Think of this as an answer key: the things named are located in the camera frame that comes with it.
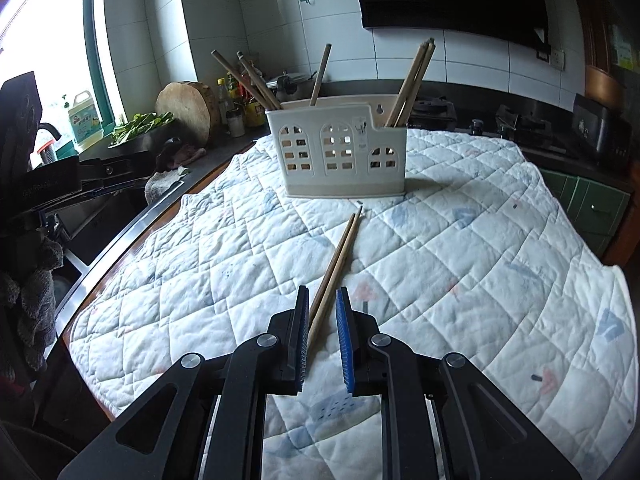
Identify wooden chopstick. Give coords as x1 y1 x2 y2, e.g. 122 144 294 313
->
243 60 281 110
210 50 271 110
309 44 332 106
396 38 435 127
308 208 362 350
236 51 282 110
309 214 356 323
385 40 428 128

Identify black sink faucet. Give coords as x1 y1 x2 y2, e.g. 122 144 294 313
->
35 122 62 165

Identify white detergent jug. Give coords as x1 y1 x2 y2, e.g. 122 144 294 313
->
67 90 103 152

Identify metal bowl of greens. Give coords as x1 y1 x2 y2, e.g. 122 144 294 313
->
107 112 178 154

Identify round wooden cutting board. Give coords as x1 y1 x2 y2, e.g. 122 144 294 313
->
154 81 221 148

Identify white quilted cloth mat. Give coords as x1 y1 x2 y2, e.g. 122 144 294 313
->
68 130 639 479

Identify white small jar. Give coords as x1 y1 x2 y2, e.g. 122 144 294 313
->
226 107 245 138

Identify yellow label oil bottle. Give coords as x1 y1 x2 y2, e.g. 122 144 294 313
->
244 101 266 128

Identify silver pressure cooker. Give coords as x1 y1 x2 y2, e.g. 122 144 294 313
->
266 72 316 103

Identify green cabinet drawers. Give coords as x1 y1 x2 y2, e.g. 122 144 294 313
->
540 169 631 257

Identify cream plastic utensil holder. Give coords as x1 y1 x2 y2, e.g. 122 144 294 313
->
266 94 407 198

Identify black gas stove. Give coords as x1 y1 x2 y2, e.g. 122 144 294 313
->
408 98 552 134

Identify black box appliance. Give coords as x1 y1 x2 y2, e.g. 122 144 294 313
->
572 94 630 155

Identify copper coloured pot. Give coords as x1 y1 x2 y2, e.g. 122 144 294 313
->
585 65 625 110

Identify wall power socket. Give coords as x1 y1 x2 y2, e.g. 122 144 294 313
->
549 49 565 72

